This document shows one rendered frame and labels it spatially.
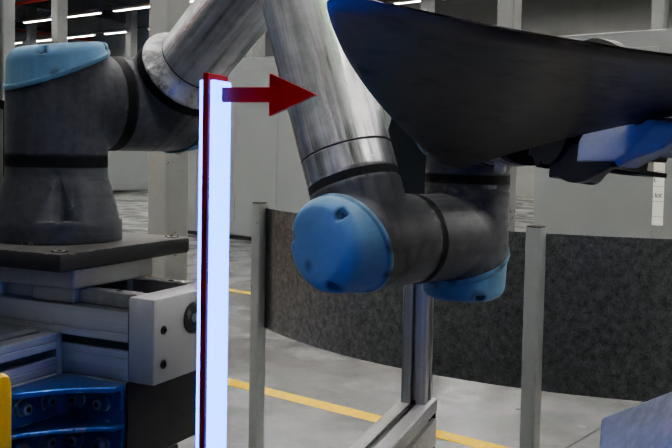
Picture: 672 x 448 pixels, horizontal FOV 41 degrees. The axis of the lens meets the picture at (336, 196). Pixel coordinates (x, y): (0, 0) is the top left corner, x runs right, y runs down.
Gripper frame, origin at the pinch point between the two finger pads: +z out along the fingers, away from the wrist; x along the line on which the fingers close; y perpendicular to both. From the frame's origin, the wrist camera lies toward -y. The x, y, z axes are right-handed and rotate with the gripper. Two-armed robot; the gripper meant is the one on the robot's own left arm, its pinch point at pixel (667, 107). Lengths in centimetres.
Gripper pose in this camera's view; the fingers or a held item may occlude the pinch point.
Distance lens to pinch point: 53.2
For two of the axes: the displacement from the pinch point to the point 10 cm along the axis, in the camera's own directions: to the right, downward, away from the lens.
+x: -1.2, 9.9, 0.3
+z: 2.9, 0.6, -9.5
